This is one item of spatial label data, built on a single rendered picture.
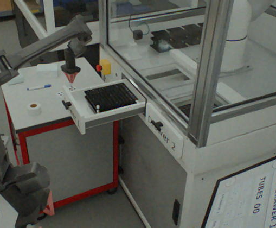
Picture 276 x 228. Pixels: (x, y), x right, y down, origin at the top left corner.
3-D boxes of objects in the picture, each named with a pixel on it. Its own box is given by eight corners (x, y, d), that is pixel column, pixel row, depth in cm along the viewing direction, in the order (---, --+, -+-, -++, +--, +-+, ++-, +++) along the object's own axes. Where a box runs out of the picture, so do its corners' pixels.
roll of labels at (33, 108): (44, 110, 187) (43, 104, 184) (34, 117, 181) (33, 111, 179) (33, 106, 190) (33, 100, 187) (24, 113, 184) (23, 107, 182)
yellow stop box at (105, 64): (103, 75, 203) (102, 64, 199) (98, 70, 209) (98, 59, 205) (110, 74, 205) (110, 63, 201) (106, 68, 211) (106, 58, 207)
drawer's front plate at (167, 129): (178, 159, 148) (180, 139, 142) (145, 121, 170) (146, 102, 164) (181, 158, 148) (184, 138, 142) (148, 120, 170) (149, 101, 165)
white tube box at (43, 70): (37, 78, 216) (36, 70, 213) (38, 71, 223) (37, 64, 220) (57, 77, 217) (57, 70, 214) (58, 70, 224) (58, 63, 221)
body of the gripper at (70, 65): (69, 64, 196) (68, 53, 193) (81, 71, 191) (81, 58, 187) (60, 68, 192) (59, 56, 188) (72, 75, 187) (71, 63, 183)
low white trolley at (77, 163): (32, 228, 214) (15, 129, 173) (14, 162, 261) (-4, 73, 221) (120, 196, 234) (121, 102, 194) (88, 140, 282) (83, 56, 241)
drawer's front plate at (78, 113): (81, 135, 160) (80, 115, 155) (63, 102, 183) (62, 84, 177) (85, 134, 161) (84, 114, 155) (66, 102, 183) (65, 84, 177)
